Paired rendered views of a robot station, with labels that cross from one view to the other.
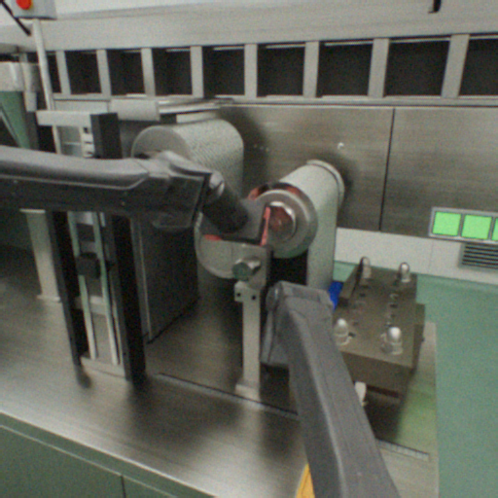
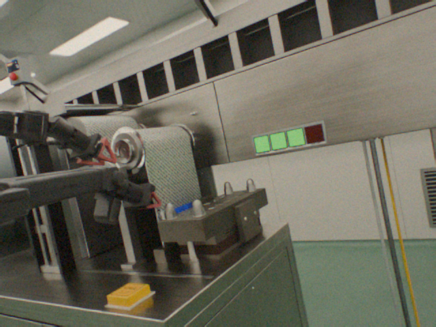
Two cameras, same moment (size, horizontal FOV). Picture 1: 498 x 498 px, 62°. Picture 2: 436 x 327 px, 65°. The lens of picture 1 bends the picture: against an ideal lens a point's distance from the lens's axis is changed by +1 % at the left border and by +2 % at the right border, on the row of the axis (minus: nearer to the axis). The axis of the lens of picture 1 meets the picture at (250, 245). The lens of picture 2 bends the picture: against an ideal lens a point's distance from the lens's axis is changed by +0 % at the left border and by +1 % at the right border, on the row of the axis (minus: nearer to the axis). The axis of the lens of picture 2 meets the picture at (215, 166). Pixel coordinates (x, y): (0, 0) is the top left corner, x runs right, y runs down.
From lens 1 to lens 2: 0.64 m
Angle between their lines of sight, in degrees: 21
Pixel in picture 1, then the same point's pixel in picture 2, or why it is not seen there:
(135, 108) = (54, 110)
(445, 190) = (255, 122)
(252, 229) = (90, 147)
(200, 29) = (115, 73)
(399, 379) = (199, 231)
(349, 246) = (332, 225)
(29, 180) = not seen: outside the picture
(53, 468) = not seen: outside the picture
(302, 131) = (173, 112)
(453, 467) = not seen: outside the picture
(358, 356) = (176, 222)
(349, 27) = (180, 48)
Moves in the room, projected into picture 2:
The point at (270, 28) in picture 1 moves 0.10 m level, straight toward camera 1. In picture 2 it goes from (146, 60) to (134, 56)
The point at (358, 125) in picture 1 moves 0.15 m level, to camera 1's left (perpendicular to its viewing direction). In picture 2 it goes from (199, 99) to (161, 107)
